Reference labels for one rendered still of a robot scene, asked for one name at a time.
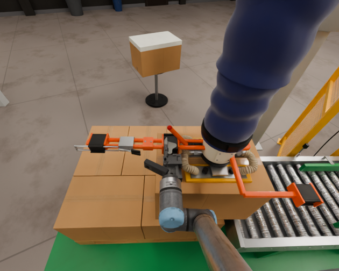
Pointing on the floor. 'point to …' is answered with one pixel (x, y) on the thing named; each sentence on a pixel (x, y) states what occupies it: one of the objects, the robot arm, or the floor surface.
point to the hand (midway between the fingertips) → (164, 143)
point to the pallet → (136, 241)
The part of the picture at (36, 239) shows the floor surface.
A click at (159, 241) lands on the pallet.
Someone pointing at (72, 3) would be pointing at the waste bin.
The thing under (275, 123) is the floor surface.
